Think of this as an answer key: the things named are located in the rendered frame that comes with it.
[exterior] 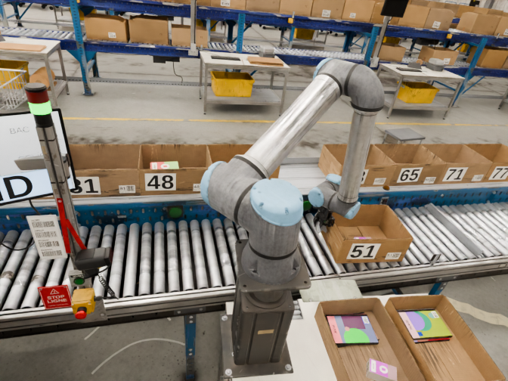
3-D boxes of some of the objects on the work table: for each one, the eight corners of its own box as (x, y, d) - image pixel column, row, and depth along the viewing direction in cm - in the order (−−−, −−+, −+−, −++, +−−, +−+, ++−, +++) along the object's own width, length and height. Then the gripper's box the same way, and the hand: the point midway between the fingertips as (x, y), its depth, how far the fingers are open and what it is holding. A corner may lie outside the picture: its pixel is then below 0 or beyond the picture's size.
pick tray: (427, 401, 122) (439, 387, 116) (380, 311, 153) (388, 296, 147) (494, 394, 127) (508, 380, 121) (435, 308, 158) (444, 294, 152)
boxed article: (392, 387, 124) (397, 381, 121) (365, 377, 126) (369, 371, 123) (391, 373, 128) (396, 367, 126) (366, 363, 130) (369, 357, 128)
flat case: (378, 345, 136) (379, 342, 135) (333, 345, 134) (334, 343, 133) (366, 315, 147) (367, 314, 146) (324, 316, 145) (325, 314, 144)
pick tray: (347, 411, 115) (355, 398, 110) (313, 315, 146) (318, 301, 141) (419, 401, 121) (430, 387, 116) (371, 311, 152) (379, 296, 147)
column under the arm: (293, 373, 124) (311, 319, 106) (224, 379, 120) (230, 323, 101) (279, 313, 145) (292, 259, 127) (220, 316, 141) (224, 261, 123)
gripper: (323, 210, 170) (314, 241, 181) (339, 209, 172) (329, 240, 184) (317, 200, 176) (309, 230, 188) (332, 199, 179) (323, 230, 190)
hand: (317, 230), depth 187 cm, fingers closed
